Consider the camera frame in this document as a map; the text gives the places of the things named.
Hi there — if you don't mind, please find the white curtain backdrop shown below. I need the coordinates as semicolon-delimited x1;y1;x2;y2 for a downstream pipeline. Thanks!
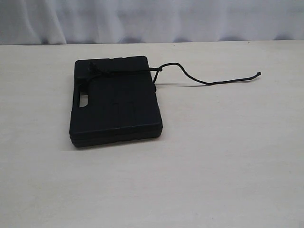
0;0;304;45

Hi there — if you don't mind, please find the black cord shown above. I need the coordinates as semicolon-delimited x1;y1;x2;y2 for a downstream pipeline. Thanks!
86;62;262;86

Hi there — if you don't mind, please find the black plastic case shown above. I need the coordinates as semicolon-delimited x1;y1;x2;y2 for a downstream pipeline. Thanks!
69;56;163;148

